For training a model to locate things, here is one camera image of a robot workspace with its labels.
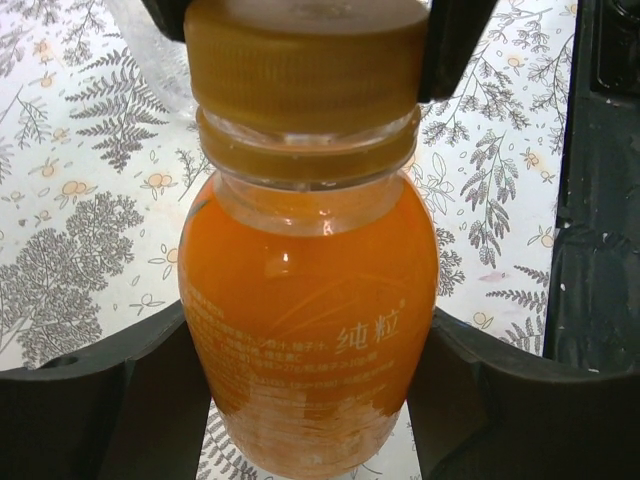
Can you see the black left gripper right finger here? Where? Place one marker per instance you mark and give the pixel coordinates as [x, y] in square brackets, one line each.
[484, 409]

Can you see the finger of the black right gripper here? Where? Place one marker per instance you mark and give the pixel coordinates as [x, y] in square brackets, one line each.
[454, 29]
[168, 16]

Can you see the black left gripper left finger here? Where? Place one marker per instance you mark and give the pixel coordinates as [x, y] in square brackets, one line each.
[131, 406]

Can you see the blue label water bottle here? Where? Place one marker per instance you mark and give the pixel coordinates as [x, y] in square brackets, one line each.
[163, 63]

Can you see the orange bottle cap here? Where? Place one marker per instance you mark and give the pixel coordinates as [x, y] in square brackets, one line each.
[306, 66]

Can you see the orange juice bottle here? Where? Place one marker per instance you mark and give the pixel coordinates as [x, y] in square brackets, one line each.
[308, 270]

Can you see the floral patterned table mat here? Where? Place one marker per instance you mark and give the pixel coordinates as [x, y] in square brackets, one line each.
[79, 123]

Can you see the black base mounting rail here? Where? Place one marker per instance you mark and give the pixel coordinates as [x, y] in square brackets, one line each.
[593, 309]

